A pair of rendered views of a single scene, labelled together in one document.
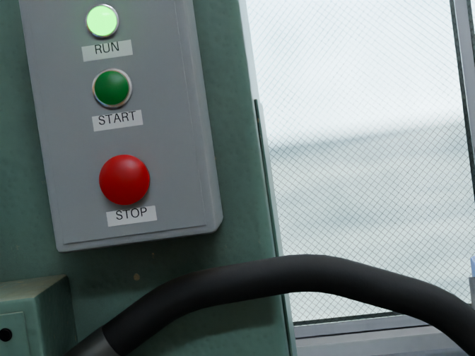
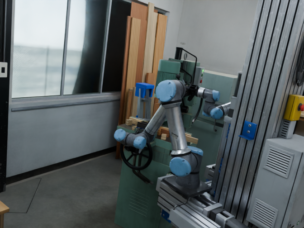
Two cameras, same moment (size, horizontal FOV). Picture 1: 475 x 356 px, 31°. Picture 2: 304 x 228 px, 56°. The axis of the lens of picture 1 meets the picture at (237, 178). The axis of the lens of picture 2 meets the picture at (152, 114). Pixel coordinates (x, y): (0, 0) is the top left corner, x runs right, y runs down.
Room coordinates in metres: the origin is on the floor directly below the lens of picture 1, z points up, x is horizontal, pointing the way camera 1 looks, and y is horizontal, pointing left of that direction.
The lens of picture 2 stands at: (-0.18, 2.56, 1.60)
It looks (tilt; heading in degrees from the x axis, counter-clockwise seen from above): 13 degrees down; 294
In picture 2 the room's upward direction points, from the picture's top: 9 degrees clockwise
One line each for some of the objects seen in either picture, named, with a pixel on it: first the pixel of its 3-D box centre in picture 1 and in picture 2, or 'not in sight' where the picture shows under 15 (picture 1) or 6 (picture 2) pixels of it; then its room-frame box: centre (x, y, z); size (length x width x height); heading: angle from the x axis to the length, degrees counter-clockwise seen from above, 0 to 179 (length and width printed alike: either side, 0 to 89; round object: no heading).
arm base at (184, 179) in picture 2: not in sight; (188, 175); (0.24, 0.94, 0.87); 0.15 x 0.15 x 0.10
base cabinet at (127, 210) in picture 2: not in sight; (155, 185); (0.70, 0.26, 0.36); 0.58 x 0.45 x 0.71; 87
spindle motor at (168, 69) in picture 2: not in sight; (167, 79); (0.71, 0.38, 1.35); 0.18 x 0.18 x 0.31
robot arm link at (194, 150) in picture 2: not in sight; (192, 158); (0.24, 0.95, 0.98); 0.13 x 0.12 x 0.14; 87
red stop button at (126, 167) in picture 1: (124, 179); not in sight; (0.51, 0.07, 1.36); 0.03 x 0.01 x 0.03; 87
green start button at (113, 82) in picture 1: (111, 87); not in sight; (0.52, 0.07, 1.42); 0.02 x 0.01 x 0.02; 87
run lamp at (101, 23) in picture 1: (101, 20); not in sight; (0.52, 0.07, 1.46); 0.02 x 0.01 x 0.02; 87
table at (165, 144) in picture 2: not in sight; (149, 137); (0.74, 0.48, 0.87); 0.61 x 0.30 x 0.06; 177
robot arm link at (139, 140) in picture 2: not in sight; (137, 140); (0.57, 1.04, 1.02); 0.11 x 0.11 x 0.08; 87
